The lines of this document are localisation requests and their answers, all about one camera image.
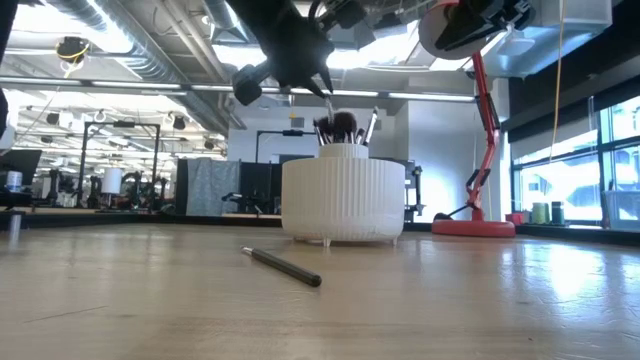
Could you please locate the fan makeup brush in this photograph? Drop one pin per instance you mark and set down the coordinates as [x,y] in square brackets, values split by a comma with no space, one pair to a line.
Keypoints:
[345,125]

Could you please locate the white ceiling unit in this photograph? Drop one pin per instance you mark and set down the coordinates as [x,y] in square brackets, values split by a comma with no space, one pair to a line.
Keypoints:
[575,20]

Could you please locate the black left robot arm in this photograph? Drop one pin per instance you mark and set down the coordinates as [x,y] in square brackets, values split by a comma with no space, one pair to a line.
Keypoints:
[270,12]

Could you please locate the red box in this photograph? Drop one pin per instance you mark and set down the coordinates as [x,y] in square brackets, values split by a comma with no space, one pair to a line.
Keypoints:
[514,218]

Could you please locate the white round brush organizer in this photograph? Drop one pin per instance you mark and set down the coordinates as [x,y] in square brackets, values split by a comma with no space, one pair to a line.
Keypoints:
[342,200]

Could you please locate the silver ceiling duct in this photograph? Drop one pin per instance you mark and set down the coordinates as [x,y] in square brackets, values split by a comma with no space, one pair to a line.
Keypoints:
[145,55]

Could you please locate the black rig frame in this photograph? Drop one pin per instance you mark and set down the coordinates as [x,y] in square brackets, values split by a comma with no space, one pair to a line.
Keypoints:
[287,133]
[120,125]

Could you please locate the yellow and black hanging reel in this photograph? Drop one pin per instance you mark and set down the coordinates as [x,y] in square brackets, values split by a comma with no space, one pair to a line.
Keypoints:
[72,49]

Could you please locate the red desk lamp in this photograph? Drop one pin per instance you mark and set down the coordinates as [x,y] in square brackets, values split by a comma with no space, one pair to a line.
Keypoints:
[472,228]

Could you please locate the fluffy-head makeup brush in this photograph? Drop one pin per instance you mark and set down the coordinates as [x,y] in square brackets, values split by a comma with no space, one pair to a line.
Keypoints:
[324,129]

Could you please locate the white cylinder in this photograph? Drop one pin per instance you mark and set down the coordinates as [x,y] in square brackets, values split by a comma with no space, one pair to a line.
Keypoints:
[112,181]

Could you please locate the black aluminium table frame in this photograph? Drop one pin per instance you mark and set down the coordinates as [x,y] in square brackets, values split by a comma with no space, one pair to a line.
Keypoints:
[125,220]

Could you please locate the black partition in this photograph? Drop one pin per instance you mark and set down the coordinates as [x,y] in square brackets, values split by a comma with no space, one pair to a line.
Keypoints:
[260,180]

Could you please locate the blue and white cup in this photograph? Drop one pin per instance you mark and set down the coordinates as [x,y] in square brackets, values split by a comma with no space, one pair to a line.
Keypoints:
[14,181]

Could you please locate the green can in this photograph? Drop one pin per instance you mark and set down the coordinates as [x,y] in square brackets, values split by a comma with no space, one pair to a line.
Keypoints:
[538,213]

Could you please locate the black monitor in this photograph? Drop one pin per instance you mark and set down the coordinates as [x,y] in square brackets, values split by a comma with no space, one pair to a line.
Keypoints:
[20,162]

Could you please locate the long ceiling light strip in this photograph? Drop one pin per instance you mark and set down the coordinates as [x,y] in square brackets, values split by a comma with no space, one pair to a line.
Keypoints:
[125,85]

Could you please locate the black rack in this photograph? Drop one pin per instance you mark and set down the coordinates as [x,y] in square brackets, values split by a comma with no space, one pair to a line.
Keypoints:
[414,190]

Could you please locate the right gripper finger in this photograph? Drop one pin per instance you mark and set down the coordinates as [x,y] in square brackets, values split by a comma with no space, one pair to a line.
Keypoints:
[460,32]

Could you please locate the dark bottle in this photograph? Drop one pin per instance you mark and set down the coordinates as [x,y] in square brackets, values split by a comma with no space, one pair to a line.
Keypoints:
[557,213]

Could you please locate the grey partition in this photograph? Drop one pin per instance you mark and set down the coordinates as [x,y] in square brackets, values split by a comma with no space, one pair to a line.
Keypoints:
[212,185]

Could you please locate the thin black makeup brush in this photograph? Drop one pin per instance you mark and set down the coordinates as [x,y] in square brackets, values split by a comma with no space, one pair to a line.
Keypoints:
[330,107]
[360,136]
[285,266]

